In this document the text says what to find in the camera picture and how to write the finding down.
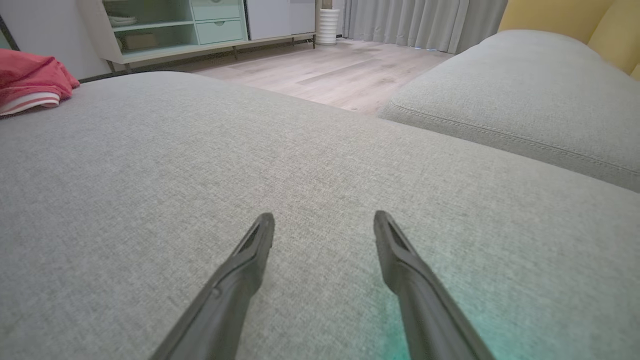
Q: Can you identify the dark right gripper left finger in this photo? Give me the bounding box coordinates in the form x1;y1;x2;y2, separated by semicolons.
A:
149;212;276;360

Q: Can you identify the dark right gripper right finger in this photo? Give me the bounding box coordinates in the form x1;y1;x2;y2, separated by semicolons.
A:
373;210;497;360

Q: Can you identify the red garment with white stripes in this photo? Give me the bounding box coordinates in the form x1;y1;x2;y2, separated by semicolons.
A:
0;48;81;117

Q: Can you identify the grey fabric sofa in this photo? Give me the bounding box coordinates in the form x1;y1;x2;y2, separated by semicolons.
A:
0;71;640;360

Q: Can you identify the grey sofa cushion with seam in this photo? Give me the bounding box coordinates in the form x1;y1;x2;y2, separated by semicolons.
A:
378;29;640;193

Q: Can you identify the mint green drawer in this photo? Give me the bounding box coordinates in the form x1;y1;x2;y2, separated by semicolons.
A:
196;20;246;45
191;0;242;21

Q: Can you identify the pale flat box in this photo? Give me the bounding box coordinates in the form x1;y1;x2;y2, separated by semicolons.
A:
122;32;161;52

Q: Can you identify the grey pleated curtain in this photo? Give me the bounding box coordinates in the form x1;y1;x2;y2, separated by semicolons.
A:
344;0;510;55

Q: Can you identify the wide white cabinet door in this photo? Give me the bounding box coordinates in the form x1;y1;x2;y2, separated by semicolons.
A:
246;0;292;41

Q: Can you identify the white ribbed vase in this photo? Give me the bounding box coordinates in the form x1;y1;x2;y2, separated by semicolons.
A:
316;8;341;46

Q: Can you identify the narrow white cabinet door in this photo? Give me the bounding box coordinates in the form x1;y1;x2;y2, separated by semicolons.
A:
290;0;317;36

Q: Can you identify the white mint green sideboard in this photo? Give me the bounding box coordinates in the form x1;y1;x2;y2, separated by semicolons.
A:
76;0;317;73

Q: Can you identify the yellow sofa back cushion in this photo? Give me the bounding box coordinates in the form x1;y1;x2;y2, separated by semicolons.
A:
588;0;640;76
498;0;615;45

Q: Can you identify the black slanted frame bar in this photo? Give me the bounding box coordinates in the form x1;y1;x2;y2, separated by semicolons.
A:
0;15;21;52

